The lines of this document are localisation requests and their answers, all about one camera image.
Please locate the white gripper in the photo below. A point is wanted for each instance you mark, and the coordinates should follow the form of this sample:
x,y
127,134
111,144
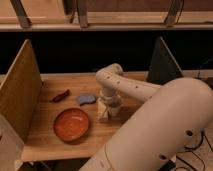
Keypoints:
x,y
112,101

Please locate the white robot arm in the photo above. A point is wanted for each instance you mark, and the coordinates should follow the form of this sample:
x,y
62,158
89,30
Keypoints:
x,y
171,115

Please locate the white bottle with label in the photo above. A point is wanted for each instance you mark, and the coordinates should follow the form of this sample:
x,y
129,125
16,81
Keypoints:
x,y
102,112

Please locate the blue-grey sponge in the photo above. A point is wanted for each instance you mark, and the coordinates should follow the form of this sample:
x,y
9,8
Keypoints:
x,y
86,99

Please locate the orange plate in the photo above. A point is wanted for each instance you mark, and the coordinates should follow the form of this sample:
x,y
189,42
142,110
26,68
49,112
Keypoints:
x,y
71,124

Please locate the red chili pepper toy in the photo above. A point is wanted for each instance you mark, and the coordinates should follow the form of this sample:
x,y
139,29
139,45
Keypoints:
x,y
61,96

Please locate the right dark side panel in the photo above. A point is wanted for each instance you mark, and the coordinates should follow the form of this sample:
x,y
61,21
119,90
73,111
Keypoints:
x,y
163,67

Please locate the left wooden side panel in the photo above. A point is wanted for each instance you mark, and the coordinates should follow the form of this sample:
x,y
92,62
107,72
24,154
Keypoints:
x,y
20,90

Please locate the wooden shelf frame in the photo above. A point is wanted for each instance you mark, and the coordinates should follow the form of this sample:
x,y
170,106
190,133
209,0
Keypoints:
x,y
105,15

